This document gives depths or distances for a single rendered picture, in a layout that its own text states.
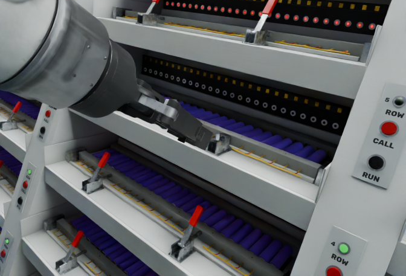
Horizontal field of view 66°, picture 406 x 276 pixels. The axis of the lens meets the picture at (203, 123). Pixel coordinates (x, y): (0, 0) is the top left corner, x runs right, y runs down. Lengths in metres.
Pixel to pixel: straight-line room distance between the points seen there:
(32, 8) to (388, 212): 0.40
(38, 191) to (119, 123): 0.31
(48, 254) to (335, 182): 0.66
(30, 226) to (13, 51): 0.71
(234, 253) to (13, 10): 0.47
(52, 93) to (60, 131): 0.57
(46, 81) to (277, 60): 0.34
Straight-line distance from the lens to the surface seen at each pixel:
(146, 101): 0.31
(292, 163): 0.50
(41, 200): 0.89
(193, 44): 0.58
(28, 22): 0.23
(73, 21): 0.26
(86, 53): 0.26
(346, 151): 0.43
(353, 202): 0.43
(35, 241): 0.90
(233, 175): 0.49
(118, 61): 0.29
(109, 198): 0.70
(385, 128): 0.43
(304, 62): 0.47
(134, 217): 0.65
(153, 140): 0.59
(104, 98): 0.29
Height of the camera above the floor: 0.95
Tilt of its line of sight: 3 degrees down
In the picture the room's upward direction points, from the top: 19 degrees clockwise
